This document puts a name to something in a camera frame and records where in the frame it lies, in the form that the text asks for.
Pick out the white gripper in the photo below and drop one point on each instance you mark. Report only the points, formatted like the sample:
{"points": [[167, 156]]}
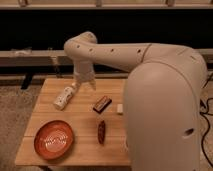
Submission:
{"points": [[84, 72]]}

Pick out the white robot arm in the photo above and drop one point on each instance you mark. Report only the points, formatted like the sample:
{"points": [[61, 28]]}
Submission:
{"points": [[161, 98]]}

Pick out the dark brown snack bar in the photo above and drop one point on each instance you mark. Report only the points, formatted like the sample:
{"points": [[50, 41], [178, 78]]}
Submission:
{"points": [[101, 104]]}

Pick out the white lying bottle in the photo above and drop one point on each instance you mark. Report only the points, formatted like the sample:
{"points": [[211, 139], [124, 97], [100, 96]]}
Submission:
{"points": [[63, 98]]}

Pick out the wooden table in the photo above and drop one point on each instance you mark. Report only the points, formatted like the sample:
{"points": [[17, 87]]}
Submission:
{"points": [[79, 113]]}

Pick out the white sponge block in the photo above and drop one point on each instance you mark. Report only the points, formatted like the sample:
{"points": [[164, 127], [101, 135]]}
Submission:
{"points": [[120, 109]]}

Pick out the dark red sausage stick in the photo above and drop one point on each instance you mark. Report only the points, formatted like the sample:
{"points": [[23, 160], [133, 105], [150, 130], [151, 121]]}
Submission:
{"points": [[101, 132]]}

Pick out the orange round bowl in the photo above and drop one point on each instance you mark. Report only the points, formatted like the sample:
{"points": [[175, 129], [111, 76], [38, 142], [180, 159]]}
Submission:
{"points": [[53, 139]]}

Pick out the long grey bench rail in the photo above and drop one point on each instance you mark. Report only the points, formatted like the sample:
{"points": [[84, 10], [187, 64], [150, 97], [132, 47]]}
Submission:
{"points": [[30, 58]]}

